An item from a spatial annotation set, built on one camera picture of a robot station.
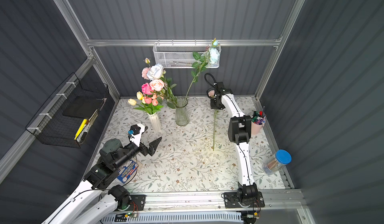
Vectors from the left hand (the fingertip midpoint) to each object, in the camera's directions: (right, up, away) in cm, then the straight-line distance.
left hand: (154, 134), depth 67 cm
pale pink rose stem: (+31, +22, +38) cm, 54 cm away
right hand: (+34, +14, +39) cm, 54 cm away
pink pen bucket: (+56, +5, +20) cm, 60 cm away
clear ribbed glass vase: (+9, +7, +41) cm, 42 cm away
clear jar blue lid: (+59, -11, +1) cm, 60 cm away
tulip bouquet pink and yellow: (-5, +16, +10) cm, 19 cm away
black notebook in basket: (-39, +13, +10) cm, 43 cm away
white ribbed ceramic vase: (-6, +3, +26) cm, 27 cm away
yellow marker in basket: (-36, +5, +6) cm, 37 cm away
